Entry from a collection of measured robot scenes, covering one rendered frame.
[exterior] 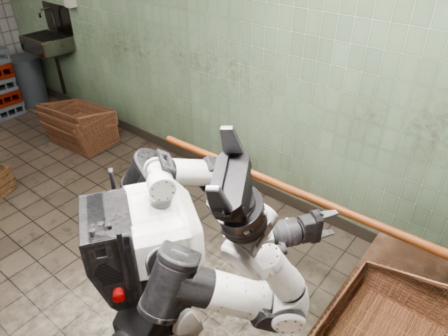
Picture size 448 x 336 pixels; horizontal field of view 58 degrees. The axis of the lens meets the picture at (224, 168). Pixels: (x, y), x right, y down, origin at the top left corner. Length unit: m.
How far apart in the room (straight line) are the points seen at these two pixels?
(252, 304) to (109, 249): 0.36
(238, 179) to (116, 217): 0.49
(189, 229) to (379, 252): 1.38
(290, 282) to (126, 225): 0.41
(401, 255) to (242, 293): 1.40
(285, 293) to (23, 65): 4.51
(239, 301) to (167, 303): 0.16
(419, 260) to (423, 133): 0.76
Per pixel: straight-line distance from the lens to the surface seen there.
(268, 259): 0.85
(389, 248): 2.25
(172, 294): 0.90
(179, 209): 1.04
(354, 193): 2.95
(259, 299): 0.95
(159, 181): 0.96
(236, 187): 0.62
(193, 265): 0.89
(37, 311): 2.79
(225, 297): 0.92
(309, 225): 1.27
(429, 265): 2.23
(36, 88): 5.21
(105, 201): 1.10
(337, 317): 1.87
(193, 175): 1.30
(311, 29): 2.67
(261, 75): 2.95
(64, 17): 4.64
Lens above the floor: 2.06
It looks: 34 degrees down
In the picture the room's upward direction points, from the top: straight up
